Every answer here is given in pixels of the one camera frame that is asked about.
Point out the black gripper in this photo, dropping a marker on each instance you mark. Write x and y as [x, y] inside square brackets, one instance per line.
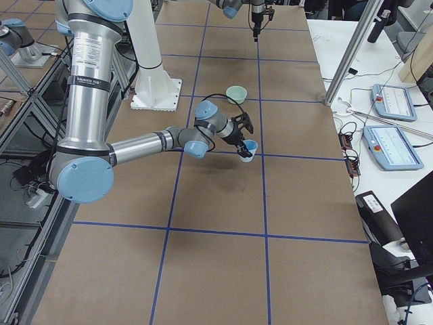
[256, 15]
[233, 134]

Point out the light blue paper cup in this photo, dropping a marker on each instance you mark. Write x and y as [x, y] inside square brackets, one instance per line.
[252, 147]

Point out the green ceramic bowl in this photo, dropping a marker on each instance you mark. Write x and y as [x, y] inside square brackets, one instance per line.
[236, 94]

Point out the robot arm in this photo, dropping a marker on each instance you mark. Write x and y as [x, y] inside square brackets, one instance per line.
[232, 9]
[82, 169]

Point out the black water bottle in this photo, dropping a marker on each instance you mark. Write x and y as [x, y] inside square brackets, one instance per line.
[379, 24]

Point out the brown paper table mat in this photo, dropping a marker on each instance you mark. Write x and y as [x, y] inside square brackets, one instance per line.
[178, 240]

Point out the long metal rod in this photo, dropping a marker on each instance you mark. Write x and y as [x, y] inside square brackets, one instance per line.
[389, 122]

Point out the near teach pendant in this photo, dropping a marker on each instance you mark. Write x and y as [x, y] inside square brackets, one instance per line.
[391, 149]

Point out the teach pendant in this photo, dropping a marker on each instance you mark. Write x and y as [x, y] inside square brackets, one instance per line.
[393, 102]
[391, 149]

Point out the far teach pendant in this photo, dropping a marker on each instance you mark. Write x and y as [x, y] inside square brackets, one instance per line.
[393, 102]

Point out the black computer monitor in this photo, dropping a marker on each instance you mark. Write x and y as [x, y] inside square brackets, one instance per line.
[413, 213]

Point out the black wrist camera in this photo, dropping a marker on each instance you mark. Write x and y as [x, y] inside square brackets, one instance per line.
[242, 121]
[269, 11]

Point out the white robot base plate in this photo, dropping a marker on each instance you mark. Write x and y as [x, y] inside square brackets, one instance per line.
[157, 96]

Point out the aluminium frame post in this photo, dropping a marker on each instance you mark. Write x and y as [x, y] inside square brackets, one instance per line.
[354, 44]

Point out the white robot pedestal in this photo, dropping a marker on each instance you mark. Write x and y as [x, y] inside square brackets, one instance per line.
[144, 38]

